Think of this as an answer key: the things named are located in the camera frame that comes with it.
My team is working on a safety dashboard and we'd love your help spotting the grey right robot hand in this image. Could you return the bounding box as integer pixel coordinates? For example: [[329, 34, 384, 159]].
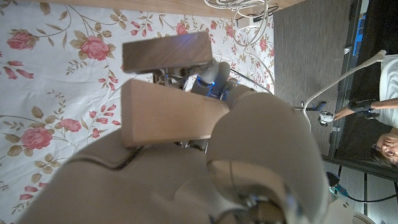
[[18, 60, 330, 224]]

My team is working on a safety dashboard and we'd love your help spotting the person's gloved hand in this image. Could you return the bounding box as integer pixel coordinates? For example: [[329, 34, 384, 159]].
[[318, 111, 336, 127]]

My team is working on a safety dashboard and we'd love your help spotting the wooden stick with metal brackets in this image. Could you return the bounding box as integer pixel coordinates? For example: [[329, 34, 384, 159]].
[[120, 30, 231, 149]]

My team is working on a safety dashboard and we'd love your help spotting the person's bare forearm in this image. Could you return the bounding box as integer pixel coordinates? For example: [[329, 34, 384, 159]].
[[334, 98, 398, 121]]

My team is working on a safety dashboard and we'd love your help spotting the person in white shirt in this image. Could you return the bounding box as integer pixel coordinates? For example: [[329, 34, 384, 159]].
[[371, 54, 398, 170]]

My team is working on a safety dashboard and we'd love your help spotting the white power strip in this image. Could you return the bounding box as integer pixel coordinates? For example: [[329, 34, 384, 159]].
[[236, 15, 265, 30]]

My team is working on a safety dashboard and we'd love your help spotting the floral printed backdrop cloth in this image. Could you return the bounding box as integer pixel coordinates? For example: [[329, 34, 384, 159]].
[[0, 0, 276, 224]]

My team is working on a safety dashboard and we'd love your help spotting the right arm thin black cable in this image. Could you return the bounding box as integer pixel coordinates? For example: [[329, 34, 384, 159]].
[[326, 172, 398, 203]]

